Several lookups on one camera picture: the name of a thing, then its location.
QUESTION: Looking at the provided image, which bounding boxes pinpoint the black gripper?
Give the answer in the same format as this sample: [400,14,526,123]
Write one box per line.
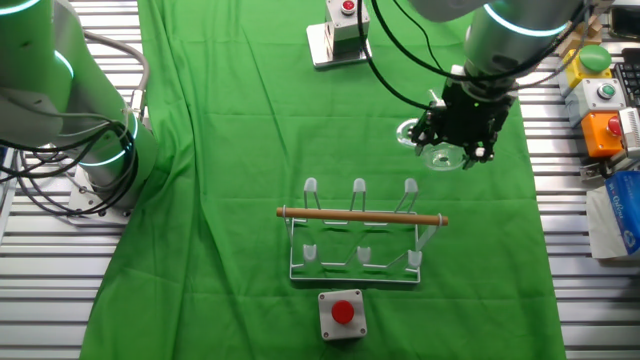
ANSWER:
[409,82,516,171]

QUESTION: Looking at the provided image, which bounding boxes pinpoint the clear glass cup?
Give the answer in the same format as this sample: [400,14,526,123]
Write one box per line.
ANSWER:
[395,118,469,172]

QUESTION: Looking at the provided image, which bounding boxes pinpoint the orange box red button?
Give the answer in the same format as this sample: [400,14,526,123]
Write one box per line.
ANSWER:
[580,110,626,159]

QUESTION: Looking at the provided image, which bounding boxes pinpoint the grey box green button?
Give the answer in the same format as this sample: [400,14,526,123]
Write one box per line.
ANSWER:
[564,78,628,128]

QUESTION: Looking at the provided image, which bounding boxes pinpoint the grey box small red button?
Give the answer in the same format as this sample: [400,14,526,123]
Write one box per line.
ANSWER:
[324,0,372,54]

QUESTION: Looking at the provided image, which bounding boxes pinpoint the wooden blocks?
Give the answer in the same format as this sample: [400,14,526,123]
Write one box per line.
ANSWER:
[557,14,605,57]

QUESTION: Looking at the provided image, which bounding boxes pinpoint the yellow box green mushroom button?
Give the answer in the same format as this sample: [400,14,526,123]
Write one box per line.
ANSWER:
[556,44,613,97]

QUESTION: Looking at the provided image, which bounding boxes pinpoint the blue white box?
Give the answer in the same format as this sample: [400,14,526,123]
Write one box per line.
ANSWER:
[585,185,640,261]

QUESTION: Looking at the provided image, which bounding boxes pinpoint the blue tissue pack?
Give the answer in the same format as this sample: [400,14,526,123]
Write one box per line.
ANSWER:
[603,170,640,257]

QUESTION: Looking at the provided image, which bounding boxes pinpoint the black keyboard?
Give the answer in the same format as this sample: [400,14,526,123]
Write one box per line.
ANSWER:
[612,62,640,109]

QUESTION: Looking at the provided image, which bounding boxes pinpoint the grey box large red button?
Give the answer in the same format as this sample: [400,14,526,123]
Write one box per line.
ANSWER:
[318,288,369,342]

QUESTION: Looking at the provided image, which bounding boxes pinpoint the black screen device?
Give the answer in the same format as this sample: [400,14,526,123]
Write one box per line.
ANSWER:
[608,3,640,41]

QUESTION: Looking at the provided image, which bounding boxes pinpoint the green cloth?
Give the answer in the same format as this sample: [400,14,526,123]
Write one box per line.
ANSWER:
[79,0,567,360]

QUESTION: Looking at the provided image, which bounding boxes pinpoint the white wire cup rack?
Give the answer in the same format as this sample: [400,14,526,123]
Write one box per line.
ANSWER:
[276,177,450,285]

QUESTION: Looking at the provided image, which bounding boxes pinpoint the ribbed silver camera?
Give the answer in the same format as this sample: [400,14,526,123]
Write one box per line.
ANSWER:
[618,106,640,160]

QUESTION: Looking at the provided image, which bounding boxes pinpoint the thick grey cable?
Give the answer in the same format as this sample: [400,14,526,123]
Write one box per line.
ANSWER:
[82,29,151,121]

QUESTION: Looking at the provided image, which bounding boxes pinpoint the black cable loop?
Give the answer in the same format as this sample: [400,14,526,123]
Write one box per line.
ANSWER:
[0,118,140,217]

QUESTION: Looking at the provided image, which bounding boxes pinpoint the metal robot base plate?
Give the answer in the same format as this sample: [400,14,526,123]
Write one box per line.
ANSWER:
[67,164,134,227]

